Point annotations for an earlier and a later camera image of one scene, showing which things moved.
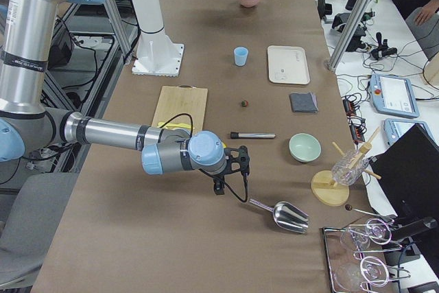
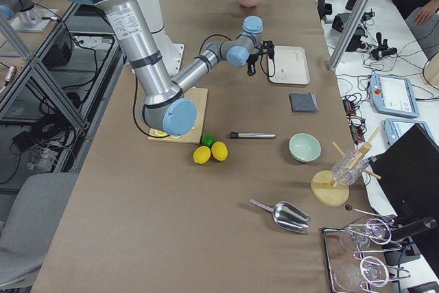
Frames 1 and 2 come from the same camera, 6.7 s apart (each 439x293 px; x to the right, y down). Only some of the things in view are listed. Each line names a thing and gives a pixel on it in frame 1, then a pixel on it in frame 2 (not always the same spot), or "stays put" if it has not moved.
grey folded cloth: x=304 y=102 stays put
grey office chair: x=31 y=225 stays put
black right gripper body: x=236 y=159 to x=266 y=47
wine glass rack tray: x=356 y=256 stays put
